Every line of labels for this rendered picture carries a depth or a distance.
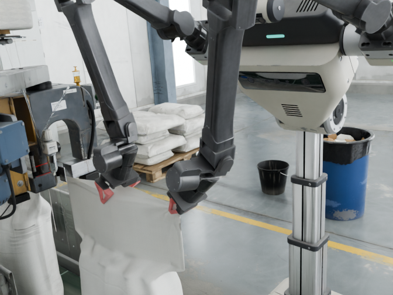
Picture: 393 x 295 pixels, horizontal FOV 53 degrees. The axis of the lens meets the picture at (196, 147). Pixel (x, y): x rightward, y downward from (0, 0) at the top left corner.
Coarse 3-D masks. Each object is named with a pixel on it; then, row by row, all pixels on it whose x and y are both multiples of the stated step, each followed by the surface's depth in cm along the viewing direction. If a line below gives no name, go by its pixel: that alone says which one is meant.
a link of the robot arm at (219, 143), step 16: (208, 0) 71; (240, 0) 63; (256, 0) 65; (208, 16) 71; (224, 16) 68; (240, 16) 65; (224, 32) 69; (240, 32) 71; (208, 48) 75; (224, 48) 72; (240, 48) 74; (208, 64) 77; (224, 64) 74; (208, 80) 79; (224, 80) 77; (208, 96) 81; (224, 96) 79; (208, 112) 84; (224, 112) 82; (208, 128) 86; (224, 128) 85; (208, 144) 89; (224, 144) 87; (208, 160) 92
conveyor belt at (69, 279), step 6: (60, 270) 200; (66, 270) 200; (66, 276) 195; (72, 276) 195; (78, 276) 194; (66, 282) 190; (72, 282) 190; (78, 282) 190; (66, 288) 186; (72, 288) 186; (78, 288) 185; (66, 294) 181; (72, 294) 181; (78, 294) 180
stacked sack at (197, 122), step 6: (204, 114) 495; (186, 120) 466; (192, 120) 466; (198, 120) 469; (204, 120) 476; (180, 126) 454; (186, 126) 450; (192, 126) 458; (198, 126) 468; (174, 132) 460; (180, 132) 455; (186, 132) 451
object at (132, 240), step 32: (96, 192) 121; (128, 192) 122; (96, 224) 127; (128, 224) 117; (160, 224) 112; (96, 256) 127; (128, 256) 121; (160, 256) 115; (96, 288) 128; (128, 288) 116; (160, 288) 115
